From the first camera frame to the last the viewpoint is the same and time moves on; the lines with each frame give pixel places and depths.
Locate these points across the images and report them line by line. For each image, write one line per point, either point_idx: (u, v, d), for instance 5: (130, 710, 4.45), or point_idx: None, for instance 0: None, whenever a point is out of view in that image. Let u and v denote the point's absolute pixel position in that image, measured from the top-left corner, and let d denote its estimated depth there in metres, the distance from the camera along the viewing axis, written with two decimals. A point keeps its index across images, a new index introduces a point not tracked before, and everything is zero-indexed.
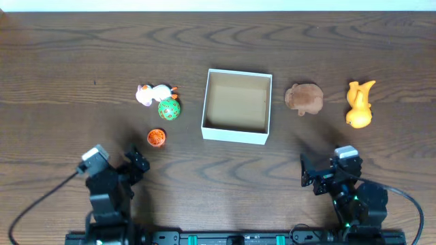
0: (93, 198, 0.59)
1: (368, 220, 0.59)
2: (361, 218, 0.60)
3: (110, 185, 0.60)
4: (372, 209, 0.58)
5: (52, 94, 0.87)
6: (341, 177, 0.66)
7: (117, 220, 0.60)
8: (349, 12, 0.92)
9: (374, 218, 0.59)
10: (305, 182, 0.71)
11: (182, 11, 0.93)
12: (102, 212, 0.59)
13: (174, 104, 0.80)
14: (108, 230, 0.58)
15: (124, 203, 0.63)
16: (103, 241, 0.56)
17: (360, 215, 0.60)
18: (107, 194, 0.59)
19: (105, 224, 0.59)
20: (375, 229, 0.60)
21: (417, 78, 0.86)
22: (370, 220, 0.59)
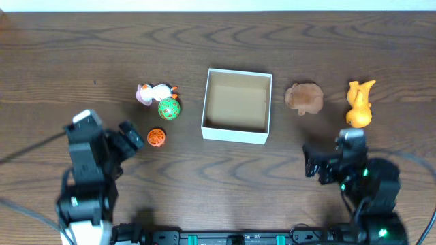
0: (72, 150, 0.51)
1: (379, 196, 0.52)
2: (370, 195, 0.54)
3: (92, 137, 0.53)
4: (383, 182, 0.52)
5: (51, 94, 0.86)
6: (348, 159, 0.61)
7: (97, 179, 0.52)
8: (349, 11, 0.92)
9: (386, 190, 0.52)
10: (312, 168, 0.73)
11: (181, 11, 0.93)
12: (82, 169, 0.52)
13: (174, 104, 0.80)
14: (85, 190, 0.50)
15: (110, 167, 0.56)
16: (78, 201, 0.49)
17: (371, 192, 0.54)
18: (88, 148, 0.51)
19: (82, 185, 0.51)
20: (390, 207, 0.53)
21: (417, 78, 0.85)
22: (382, 196, 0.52)
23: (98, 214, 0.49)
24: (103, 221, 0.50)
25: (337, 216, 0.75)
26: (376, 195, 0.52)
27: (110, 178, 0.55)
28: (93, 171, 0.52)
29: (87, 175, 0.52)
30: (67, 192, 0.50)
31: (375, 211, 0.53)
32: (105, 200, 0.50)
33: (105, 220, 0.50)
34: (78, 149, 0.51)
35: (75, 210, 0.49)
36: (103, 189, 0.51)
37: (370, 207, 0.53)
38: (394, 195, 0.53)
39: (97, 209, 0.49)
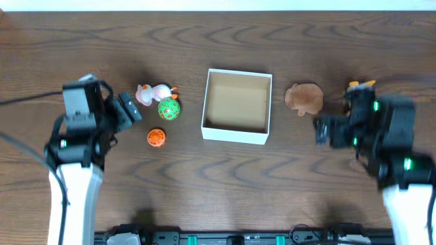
0: (67, 93, 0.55)
1: (394, 125, 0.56)
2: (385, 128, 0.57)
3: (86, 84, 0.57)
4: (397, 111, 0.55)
5: (51, 94, 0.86)
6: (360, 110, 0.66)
7: (88, 125, 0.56)
8: (349, 11, 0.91)
9: (402, 118, 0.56)
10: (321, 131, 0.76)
11: (182, 11, 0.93)
12: (74, 114, 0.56)
13: (174, 105, 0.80)
14: (76, 135, 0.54)
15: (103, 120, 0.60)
16: (67, 142, 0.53)
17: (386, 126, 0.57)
18: (83, 92, 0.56)
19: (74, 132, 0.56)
20: (407, 139, 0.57)
21: (417, 78, 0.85)
22: (396, 125, 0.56)
23: (88, 156, 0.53)
24: (92, 164, 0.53)
25: (337, 216, 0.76)
26: (392, 126, 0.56)
27: (103, 128, 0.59)
28: (85, 117, 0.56)
29: (80, 121, 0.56)
30: (60, 135, 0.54)
31: (394, 145, 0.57)
32: (96, 144, 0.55)
33: (95, 164, 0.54)
34: (71, 92, 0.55)
35: (65, 152, 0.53)
36: (94, 133, 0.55)
37: (387, 140, 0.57)
38: (409, 125, 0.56)
39: (88, 152, 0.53)
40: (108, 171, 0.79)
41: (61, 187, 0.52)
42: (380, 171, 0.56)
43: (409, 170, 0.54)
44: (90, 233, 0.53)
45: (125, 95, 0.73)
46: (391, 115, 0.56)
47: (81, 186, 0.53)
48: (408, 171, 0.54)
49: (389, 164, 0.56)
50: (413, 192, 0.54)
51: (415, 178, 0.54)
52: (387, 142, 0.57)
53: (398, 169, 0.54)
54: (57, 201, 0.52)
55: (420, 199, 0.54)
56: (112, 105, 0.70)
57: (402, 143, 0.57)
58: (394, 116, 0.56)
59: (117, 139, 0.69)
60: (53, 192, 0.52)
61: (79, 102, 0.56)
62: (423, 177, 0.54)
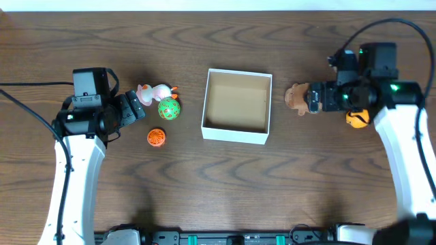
0: (78, 75, 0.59)
1: (379, 58, 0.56)
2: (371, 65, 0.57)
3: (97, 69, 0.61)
4: (379, 45, 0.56)
5: (50, 94, 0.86)
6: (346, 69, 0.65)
7: (94, 105, 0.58)
8: (349, 11, 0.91)
9: (383, 53, 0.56)
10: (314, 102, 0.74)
11: (182, 11, 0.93)
12: (82, 95, 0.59)
13: (174, 104, 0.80)
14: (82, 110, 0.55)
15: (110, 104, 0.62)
16: (73, 116, 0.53)
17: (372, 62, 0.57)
18: (93, 75, 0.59)
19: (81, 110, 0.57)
20: (394, 72, 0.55)
21: (417, 78, 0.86)
22: (380, 58, 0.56)
23: (92, 128, 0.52)
24: (97, 136, 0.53)
25: (337, 216, 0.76)
26: (376, 59, 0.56)
27: (109, 109, 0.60)
28: (92, 97, 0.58)
29: (86, 101, 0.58)
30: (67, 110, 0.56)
31: (381, 75, 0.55)
32: (101, 120, 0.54)
33: (99, 137, 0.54)
34: (83, 75, 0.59)
35: (69, 124, 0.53)
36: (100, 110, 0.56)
37: (375, 72, 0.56)
38: (393, 60, 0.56)
39: (92, 125, 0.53)
40: (109, 171, 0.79)
41: (65, 152, 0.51)
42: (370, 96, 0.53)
43: (396, 92, 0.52)
44: (90, 199, 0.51)
45: (132, 92, 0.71)
46: (375, 50, 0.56)
47: (85, 152, 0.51)
48: (396, 92, 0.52)
49: (377, 88, 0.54)
50: (400, 110, 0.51)
51: (403, 99, 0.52)
52: (375, 72, 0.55)
53: (385, 89, 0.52)
54: (61, 167, 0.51)
55: (408, 118, 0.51)
56: (119, 99, 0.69)
57: (390, 75, 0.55)
58: (377, 50, 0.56)
59: (120, 133, 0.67)
60: (56, 158, 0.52)
61: (88, 84, 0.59)
62: (411, 100, 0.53)
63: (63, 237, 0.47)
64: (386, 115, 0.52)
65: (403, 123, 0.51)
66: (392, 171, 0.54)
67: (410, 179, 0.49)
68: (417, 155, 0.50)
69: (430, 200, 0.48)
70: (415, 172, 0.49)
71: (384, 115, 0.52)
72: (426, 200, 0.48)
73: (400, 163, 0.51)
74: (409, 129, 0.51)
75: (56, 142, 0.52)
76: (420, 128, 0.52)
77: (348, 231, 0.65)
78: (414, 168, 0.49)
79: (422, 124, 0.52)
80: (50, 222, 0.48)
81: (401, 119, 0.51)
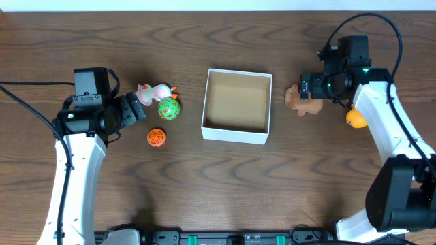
0: (79, 75, 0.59)
1: (354, 47, 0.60)
2: (348, 55, 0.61)
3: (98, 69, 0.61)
4: (353, 37, 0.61)
5: (50, 94, 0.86)
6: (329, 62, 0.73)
7: (94, 104, 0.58)
8: (349, 11, 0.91)
9: (357, 44, 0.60)
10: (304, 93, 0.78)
11: (181, 11, 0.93)
12: (82, 94, 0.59)
13: (174, 104, 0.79)
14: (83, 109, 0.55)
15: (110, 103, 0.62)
16: (74, 114, 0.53)
17: (350, 52, 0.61)
18: (95, 75, 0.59)
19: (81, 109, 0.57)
20: (368, 60, 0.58)
21: (417, 78, 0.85)
22: (355, 48, 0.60)
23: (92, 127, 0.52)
24: (97, 135, 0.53)
25: (337, 216, 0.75)
26: (352, 49, 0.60)
27: (109, 108, 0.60)
28: (92, 96, 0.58)
29: (86, 101, 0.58)
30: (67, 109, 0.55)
31: (356, 63, 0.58)
32: (101, 120, 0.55)
33: (99, 136, 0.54)
34: (84, 75, 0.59)
35: (69, 123, 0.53)
36: (100, 109, 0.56)
37: (350, 60, 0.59)
38: (367, 50, 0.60)
39: (92, 124, 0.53)
40: (109, 171, 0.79)
41: (65, 150, 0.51)
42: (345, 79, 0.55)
43: (369, 73, 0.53)
44: (90, 197, 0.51)
45: (133, 94, 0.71)
46: (349, 42, 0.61)
47: (85, 150, 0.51)
48: (368, 74, 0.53)
49: (351, 72, 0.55)
50: (373, 84, 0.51)
51: (376, 78, 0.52)
52: (350, 60, 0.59)
53: (358, 72, 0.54)
54: (62, 165, 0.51)
55: (377, 85, 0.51)
56: (119, 99, 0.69)
57: (364, 62, 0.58)
58: (353, 43, 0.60)
59: (120, 134, 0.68)
60: (57, 156, 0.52)
61: (88, 83, 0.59)
62: (383, 79, 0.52)
63: (63, 235, 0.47)
64: (362, 91, 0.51)
65: (375, 90, 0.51)
66: (373, 137, 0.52)
67: (387, 132, 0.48)
68: (390, 111, 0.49)
69: (409, 145, 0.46)
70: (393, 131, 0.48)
71: (360, 91, 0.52)
72: (404, 146, 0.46)
73: (377, 124, 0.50)
74: (379, 92, 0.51)
75: (57, 140, 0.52)
76: (392, 92, 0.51)
77: (345, 226, 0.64)
78: (389, 123, 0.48)
79: (393, 90, 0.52)
80: (50, 220, 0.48)
81: (372, 88, 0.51)
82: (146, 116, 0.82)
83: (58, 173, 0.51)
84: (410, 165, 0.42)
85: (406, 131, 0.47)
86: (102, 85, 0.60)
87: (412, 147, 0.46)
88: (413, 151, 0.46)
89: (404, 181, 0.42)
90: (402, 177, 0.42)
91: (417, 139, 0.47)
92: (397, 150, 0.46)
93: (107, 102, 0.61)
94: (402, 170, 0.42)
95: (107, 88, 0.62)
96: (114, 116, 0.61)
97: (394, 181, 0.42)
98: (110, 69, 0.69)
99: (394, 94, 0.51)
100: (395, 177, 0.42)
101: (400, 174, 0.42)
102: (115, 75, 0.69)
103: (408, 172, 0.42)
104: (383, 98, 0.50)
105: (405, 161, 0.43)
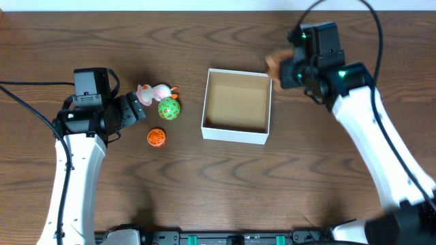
0: (79, 76, 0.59)
1: (322, 43, 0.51)
2: (316, 52, 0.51)
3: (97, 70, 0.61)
4: (319, 30, 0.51)
5: (51, 94, 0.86)
6: (297, 52, 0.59)
7: (94, 104, 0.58)
8: (348, 11, 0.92)
9: (326, 38, 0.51)
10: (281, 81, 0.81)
11: (182, 11, 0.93)
12: (82, 94, 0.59)
13: (174, 104, 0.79)
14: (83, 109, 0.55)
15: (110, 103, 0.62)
16: (74, 113, 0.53)
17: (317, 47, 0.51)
18: (95, 75, 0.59)
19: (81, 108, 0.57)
20: (340, 55, 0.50)
21: (417, 78, 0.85)
22: (322, 44, 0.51)
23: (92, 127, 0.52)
24: (97, 135, 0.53)
25: (337, 216, 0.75)
26: (319, 45, 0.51)
27: (109, 108, 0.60)
28: (92, 96, 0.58)
29: (86, 101, 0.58)
30: (67, 109, 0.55)
31: (328, 61, 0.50)
32: (101, 120, 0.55)
33: (99, 135, 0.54)
34: (83, 75, 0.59)
35: (69, 123, 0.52)
36: (101, 109, 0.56)
37: (320, 58, 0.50)
38: (336, 42, 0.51)
39: (92, 124, 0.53)
40: (109, 171, 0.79)
41: (65, 150, 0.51)
42: (321, 86, 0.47)
43: (346, 77, 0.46)
44: (90, 197, 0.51)
45: (133, 94, 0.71)
46: (317, 37, 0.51)
47: (85, 150, 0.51)
48: (344, 79, 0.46)
49: (326, 75, 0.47)
50: (354, 95, 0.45)
51: (355, 80, 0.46)
52: (321, 57, 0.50)
53: (334, 78, 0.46)
54: (62, 165, 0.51)
55: (362, 100, 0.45)
56: (120, 99, 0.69)
57: (336, 58, 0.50)
58: (321, 36, 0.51)
59: (120, 133, 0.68)
60: (57, 156, 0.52)
61: (89, 83, 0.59)
62: (362, 80, 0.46)
63: (63, 235, 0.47)
64: (343, 104, 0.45)
65: (359, 107, 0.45)
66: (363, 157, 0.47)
67: (381, 164, 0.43)
68: (382, 138, 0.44)
69: (408, 183, 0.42)
70: (388, 161, 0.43)
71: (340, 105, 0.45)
72: (402, 186, 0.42)
73: (366, 150, 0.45)
74: (365, 110, 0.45)
75: (57, 140, 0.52)
76: (377, 103, 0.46)
77: (343, 228, 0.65)
78: (382, 154, 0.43)
79: (377, 99, 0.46)
80: (50, 220, 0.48)
81: (355, 103, 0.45)
82: (146, 117, 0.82)
83: (58, 173, 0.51)
84: (413, 212, 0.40)
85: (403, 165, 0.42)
86: (102, 85, 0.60)
87: (411, 185, 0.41)
88: (414, 191, 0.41)
89: (411, 233, 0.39)
90: (410, 228, 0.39)
91: (414, 169, 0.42)
92: (396, 195, 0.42)
93: (107, 102, 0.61)
94: (407, 223, 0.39)
95: (107, 89, 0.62)
96: (114, 116, 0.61)
97: (402, 235, 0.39)
98: (110, 69, 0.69)
99: (380, 107, 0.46)
100: (404, 231, 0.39)
101: (406, 229, 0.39)
102: (114, 75, 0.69)
103: (413, 222, 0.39)
104: (372, 118, 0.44)
105: (409, 209, 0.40)
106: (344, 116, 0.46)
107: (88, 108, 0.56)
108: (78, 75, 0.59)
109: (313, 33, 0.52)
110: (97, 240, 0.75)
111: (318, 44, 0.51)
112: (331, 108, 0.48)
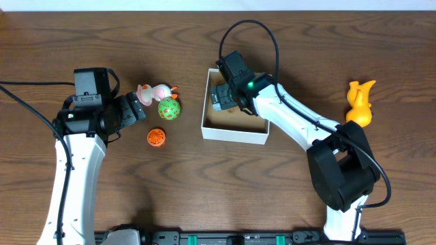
0: (78, 77, 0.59)
1: (231, 67, 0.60)
2: (229, 76, 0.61)
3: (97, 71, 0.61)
4: (227, 58, 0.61)
5: (51, 94, 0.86)
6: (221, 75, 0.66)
7: (94, 105, 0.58)
8: (348, 11, 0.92)
9: (233, 61, 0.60)
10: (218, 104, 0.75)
11: (182, 11, 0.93)
12: (82, 94, 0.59)
13: (174, 104, 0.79)
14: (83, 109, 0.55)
15: (110, 103, 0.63)
16: (73, 113, 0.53)
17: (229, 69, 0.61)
18: (95, 75, 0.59)
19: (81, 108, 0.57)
20: (250, 71, 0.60)
21: (417, 77, 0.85)
22: (233, 69, 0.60)
23: (92, 127, 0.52)
24: (97, 135, 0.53)
25: None
26: (230, 71, 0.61)
27: (109, 107, 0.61)
28: (92, 96, 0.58)
29: (87, 101, 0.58)
30: (67, 109, 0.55)
31: (241, 79, 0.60)
32: (101, 120, 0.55)
33: (99, 135, 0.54)
34: (83, 76, 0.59)
35: (69, 123, 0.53)
36: (101, 110, 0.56)
37: (235, 79, 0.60)
38: (242, 63, 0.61)
39: (92, 124, 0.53)
40: (109, 171, 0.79)
41: (65, 150, 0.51)
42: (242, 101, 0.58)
43: (255, 86, 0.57)
44: (90, 197, 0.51)
45: (133, 94, 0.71)
46: (225, 62, 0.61)
47: (86, 150, 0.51)
48: (252, 88, 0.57)
49: (241, 92, 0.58)
50: (261, 90, 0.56)
51: (263, 87, 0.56)
52: (235, 77, 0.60)
53: (246, 91, 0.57)
54: (62, 165, 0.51)
55: (268, 90, 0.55)
56: (119, 99, 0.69)
57: (248, 75, 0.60)
58: (228, 61, 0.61)
59: (120, 133, 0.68)
60: (57, 156, 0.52)
61: (89, 84, 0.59)
62: (268, 84, 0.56)
63: (63, 235, 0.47)
64: (258, 104, 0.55)
65: (266, 96, 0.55)
66: (282, 128, 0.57)
67: (293, 126, 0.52)
68: (289, 109, 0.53)
69: (316, 130, 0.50)
70: (296, 122, 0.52)
71: (256, 104, 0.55)
72: (313, 133, 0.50)
73: (285, 124, 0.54)
74: (271, 96, 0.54)
75: (57, 140, 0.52)
76: (279, 89, 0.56)
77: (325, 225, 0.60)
78: (292, 121, 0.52)
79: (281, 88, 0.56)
80: (50, 220, 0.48)
81: (263, 94, 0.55)
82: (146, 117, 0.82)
83: (58, 173, 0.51)
84: (325, 144, 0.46)
85: (307, 119, 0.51)
86: (102, 86, 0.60)
87: (319, 130, 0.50)
88: (323, 133, 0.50)
89: (328, 160, 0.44)
90: (326, 160, 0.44)
91: (318, 118, 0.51)
92: (309, 139, 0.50)
93: (107, 102, 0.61)
94: (323, 155, 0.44)
95: (107, 89, 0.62)
96: (114, 116, 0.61)
97: (323, 165, 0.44)
98: (110, 69, 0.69)
99: (283, 91, 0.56)
100: (324, 166, 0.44)
101: (325, 160, 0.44)
102: (114, 75, 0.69)
103: (328, 152, 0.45)
104: (276, 99, 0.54)
105: (321, 145, 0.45)
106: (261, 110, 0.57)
107: (88, 108, 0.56)
108: (78, 75, 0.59)
109: (222, 60, 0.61)
110: (97, 240, 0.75)
111: (229, 69, 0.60)
112: (257, 112, 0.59)
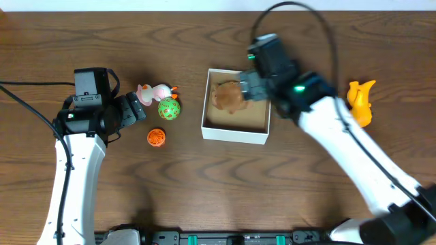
0: (78, 77, 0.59)
1: (272, 59, 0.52)
2: (268, 69, 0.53)
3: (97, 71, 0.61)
4: (266, 47, 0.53)
5: (50, 94, 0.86)
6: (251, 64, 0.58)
7: (94, 105, 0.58)
8: (348, 11, 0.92)
9: (274, 53, 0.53)
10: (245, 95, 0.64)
11: (181, 11, 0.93)
12: (82, 94, 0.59)
13: (174, 104, 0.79)
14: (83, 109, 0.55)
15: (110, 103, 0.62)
16: (73, 113, 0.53)
17: (269, 62, 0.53)
18: (95, 75, 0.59)
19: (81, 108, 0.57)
20: (293, 68, 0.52)
21: (417, 78, 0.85)
22: (274, 62, 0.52)
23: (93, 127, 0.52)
24: (97, 135, 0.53)
25: (337, 216, 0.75)
26: (270, 64, 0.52)
27: (110, 108, 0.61)
28: (92, 96, 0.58)
29: (87, 101, 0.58)
30: (67, 109, 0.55)
31: (283, 75, 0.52)
32: (101, 120, 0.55)
33: (99, 135, 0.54)
34: (83, 76, 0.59)
35: (69, 123, 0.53)
36: (101, 110, 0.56)
37: (275, 75, 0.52)
38: (283, 56, 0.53)
39: (92, 124, 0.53)
40: (109, 171, 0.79)
41: (65, 150, 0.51)
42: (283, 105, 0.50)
43: (304, 92, 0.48)
44: (90, 197, 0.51)
45: (133, 94, 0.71)
46: (265, 52, 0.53)
47: (85, 150, 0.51)
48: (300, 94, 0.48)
49: (284, 93, 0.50)
50: (317, 107, 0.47)
51: (315, 93, 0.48)
52: (275, 73, 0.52)
53: (293, 95, 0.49)
54: (62, 165, 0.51)
55: (328, 111, 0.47)
56: (119, 99, 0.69)
57: (291, 72, 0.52)
58: (268, 51, 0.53)
59: (120, 134, 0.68)
60: (57, 156, 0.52)
61: (89, 84, 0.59)
62: (321, 89, 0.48)
63: (63, 235, 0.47)
64: (306, 118, 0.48)
65: (325, 119, 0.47)
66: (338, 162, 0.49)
67: (360, 170, 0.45)
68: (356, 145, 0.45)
69: (391, 186, 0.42)
70: (364, 167, 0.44)
71: (304, 119, 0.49)
72: (387, 190, 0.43)
73: (347, 163, 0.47)
74: (333, 122, 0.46)
75: (57, 140, 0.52)
76: (343, 112, 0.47)
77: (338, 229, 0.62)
78: (356, 160, 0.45)
79: (343, 108, 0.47)
80: (50, 220, 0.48)
81: (321, 116, 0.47)
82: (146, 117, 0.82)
83: (58, 173, 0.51)
84: (399, 209, 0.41)
85: (383, 169, 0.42)
86: (102, 86, 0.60)
87: (395, 188, 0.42)
88: (400, 194, 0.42)
89: (404, 234, 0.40)
90: (402, 234, 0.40)
91: (394, 173, 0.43)
92: (381, 198, 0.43)
93: (107, 103, 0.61)
94: (399, 229, 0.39)
95: (107, 89, 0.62)
96: (114, 116, 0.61)
97: (398, 239, 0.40)
98: (110, 69, 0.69)
99: (348, 116, 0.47)
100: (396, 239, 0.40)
101: (397, 230, 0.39)
102: (115, 76, 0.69)
103: (405, 226, 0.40)
104: (341, 126, 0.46)
105: (398, 216, 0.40)
106: (313, 133, 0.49)
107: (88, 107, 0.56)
108: (78, 75, 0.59)
109: (260, 49, 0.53)
110: (97, 240, 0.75)
111: (269, 62, 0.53)
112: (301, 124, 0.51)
